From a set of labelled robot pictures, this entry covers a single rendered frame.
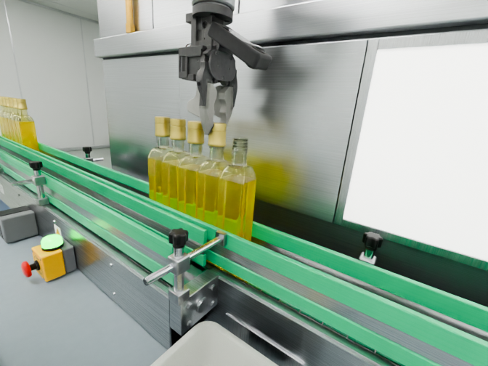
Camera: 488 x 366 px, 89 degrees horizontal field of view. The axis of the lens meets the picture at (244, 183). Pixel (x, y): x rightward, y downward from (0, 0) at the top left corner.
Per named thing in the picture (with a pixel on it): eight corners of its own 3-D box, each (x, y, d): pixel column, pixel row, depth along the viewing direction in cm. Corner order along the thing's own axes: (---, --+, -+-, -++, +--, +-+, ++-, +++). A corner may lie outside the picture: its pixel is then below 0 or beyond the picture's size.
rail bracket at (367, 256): (374, 289, 48) (391, 227, 44) (367, 311, 43) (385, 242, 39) (352, 280, 50) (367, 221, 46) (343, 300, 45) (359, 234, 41)
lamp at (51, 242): (67, 246, 64) (64, 235, 63) (45, 253, 60) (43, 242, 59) (59, 240, 66) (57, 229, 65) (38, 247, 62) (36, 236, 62)
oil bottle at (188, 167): (210, 241, 60) (214, 154, 54) (194, 251, 56) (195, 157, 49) (194, 234, 63) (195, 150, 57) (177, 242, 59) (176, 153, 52)
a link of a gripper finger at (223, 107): (213, 128, 55) (210, 84, 52) (234, 131, 52) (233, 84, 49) (204, 131, 53) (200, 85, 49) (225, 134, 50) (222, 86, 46)
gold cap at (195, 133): (208, 143, 53) (208, 122, 52) (195, 144, 50) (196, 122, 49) (195, 141, 55) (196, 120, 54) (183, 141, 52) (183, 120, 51)
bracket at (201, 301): (219, 305, 50) (221, 276, 48) (183, 338, 42) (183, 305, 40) (206, 297, 52) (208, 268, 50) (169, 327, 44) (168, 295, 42)
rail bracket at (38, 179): (51, 205, 74) (43, 162, 70) (19, 213, 68) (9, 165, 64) (46, 202, 76) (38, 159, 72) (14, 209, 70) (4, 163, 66)
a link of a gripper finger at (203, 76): (210, 109, 47) (216, 61, 46) (216, 110, 46) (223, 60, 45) (192, 104, 43) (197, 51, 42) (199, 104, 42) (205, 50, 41)
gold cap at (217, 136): (229, 146, 50) (230, 123, 49) (217, 147, 47) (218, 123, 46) (216, 143, 52) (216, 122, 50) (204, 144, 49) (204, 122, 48)
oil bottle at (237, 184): (250, 260, 54) (259, 164, 48) (235, 272, 50) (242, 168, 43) (229, 250, 57) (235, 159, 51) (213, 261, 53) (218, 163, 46)
